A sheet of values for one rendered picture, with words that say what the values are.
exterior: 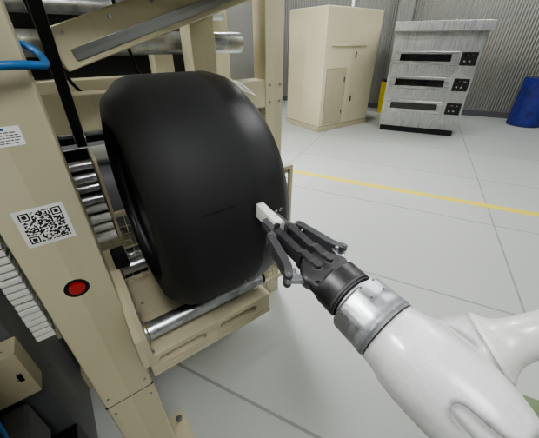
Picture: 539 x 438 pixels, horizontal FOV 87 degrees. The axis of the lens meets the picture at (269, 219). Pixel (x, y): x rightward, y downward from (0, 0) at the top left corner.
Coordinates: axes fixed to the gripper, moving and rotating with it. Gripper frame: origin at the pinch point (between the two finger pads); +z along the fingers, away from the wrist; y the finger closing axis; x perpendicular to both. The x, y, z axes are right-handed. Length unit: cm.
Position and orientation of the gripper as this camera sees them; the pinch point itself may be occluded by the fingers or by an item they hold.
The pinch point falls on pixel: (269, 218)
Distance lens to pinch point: 52.0
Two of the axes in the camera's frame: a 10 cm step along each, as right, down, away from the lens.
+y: -8.1, 3.1, -4.9
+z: -5.7, -5.5, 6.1
